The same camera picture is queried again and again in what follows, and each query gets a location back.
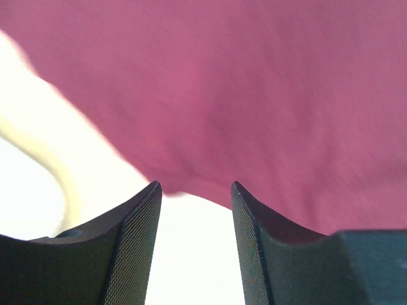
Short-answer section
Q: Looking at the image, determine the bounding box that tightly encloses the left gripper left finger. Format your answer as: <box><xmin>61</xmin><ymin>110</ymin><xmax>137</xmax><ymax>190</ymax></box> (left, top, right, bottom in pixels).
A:
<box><xmin>1</xmin><ymin>182</ymin><xmax>162</xmax><ymax>305</ymax></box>

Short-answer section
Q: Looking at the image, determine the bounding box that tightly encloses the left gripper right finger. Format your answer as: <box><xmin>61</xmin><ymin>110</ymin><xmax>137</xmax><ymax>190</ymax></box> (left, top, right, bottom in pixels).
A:
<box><xmin>231</xmin><ymin>182</ymin><xmax>406</xmax><ymax>305</ymax></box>

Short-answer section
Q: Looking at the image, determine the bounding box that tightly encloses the maroon t shirt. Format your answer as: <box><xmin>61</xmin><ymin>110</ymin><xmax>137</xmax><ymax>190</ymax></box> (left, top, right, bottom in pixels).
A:
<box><xmin>1</xmin><ymin>1</ymin><xmax>406</xmax><ymax>233</ymax></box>

